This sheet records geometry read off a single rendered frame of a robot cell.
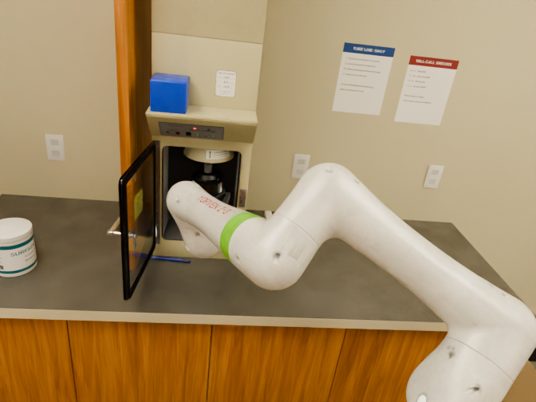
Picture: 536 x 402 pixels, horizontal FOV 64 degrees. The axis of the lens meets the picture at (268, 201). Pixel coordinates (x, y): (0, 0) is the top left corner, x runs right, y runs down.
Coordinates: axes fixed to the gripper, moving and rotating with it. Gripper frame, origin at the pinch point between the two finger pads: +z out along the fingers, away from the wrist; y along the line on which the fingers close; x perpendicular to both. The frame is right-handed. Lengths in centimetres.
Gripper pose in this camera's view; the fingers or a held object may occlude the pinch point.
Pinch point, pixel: (206, 187)
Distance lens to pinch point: 155.3
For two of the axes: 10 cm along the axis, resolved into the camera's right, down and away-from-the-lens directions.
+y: -9.9, -0.6, -1.4
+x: -1.2, 8.9, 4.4
